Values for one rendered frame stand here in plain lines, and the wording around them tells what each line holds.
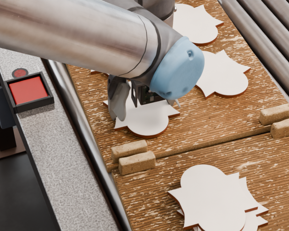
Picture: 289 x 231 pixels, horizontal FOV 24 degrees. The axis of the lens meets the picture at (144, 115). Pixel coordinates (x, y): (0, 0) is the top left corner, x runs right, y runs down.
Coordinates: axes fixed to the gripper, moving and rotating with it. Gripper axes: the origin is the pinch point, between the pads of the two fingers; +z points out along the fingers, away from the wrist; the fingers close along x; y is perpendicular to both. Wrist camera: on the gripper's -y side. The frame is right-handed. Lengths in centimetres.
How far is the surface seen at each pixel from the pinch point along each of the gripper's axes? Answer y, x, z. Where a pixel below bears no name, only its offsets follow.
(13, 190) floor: -59, -23, 99
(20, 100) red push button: -10.0, -19.6, 2.5
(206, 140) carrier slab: 10.1, 8.2, 0.4
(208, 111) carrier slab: 3.9, 11.3, 0.8
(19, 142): -80, -17, 100
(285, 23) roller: -17.6, 37.9, 5.3
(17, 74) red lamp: -18.7, -18.7, 4.4
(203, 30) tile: -16.5, 18.6, 1.4
